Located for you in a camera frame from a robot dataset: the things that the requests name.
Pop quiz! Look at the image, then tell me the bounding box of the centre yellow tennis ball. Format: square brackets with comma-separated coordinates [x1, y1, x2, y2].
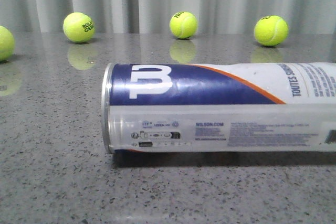
[170, 12, 198, 39]

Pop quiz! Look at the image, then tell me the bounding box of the grey pleated curtain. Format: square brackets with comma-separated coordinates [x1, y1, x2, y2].
[1, 0, 335, 34]

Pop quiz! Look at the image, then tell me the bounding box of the clear Wilson tennis ball can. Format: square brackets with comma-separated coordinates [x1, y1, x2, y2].
[101, 62, 335, 153]

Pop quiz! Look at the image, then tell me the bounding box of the far-left yellow tennis ball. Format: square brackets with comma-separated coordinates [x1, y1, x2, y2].
[0, 26, 15, 61]

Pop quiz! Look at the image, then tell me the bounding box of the right yellow tennis ball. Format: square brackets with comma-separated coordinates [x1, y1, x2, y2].
[254, 15, 289, 46]

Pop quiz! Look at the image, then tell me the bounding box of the Roland Garros yellow tennis ball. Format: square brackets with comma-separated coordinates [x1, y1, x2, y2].
[63, 12, 95, 43]

